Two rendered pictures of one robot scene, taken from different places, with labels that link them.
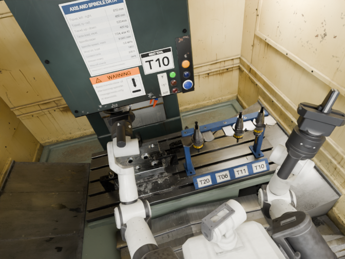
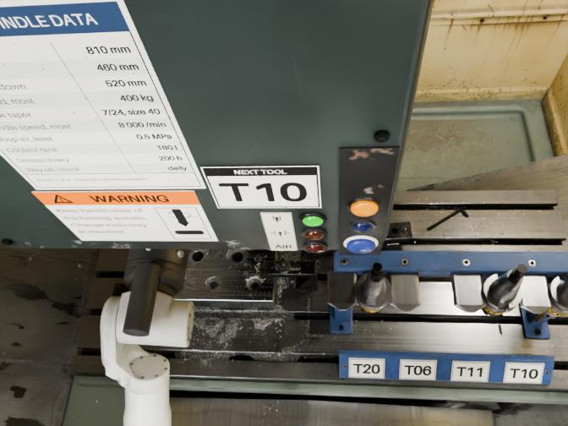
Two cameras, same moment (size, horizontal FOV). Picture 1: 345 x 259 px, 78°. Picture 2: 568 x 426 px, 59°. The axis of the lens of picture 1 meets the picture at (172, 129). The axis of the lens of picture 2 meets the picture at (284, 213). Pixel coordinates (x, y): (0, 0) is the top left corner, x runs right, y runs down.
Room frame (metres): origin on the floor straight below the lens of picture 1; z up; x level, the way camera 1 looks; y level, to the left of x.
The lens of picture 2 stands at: (0.42, -0.08, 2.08)
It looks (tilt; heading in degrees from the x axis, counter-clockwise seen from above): 61 degrees down; 17
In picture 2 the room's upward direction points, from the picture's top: 11 degrees counter-clockwise
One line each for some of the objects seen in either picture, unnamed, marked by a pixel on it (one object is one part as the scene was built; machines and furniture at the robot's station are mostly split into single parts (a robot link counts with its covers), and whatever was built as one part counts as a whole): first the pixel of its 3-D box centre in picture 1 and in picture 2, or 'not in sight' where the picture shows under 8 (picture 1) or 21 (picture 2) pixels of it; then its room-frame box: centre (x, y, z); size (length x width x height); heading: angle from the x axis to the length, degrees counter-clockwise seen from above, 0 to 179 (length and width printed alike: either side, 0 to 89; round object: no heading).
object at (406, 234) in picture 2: (188, 143); (357, 238); (0.97, -0.09, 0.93); 0.26 x 0.05 x 0.06; 99
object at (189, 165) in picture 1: (187, 153); (341, 292); (0.78, -0.06, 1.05); 0.10 x 0.05 x 0.30; 4
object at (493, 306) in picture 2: (238, 128); (500, 293); (0.75, -0.34, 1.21); 0.06 x 0.06 x 0.03
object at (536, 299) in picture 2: (249, 126); (533, 293); (0.75, -0.39, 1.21); 0.07 x 0.05 x 0.01; 4
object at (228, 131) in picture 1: (228, 131); (468, 292); (0.74, -0.28, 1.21); 0.07 x 0.05 x 0.01; 4
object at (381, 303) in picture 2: (197, 139); (373, 291); (0.73, -0.12, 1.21); 0.06 x 0.06 x 0.03
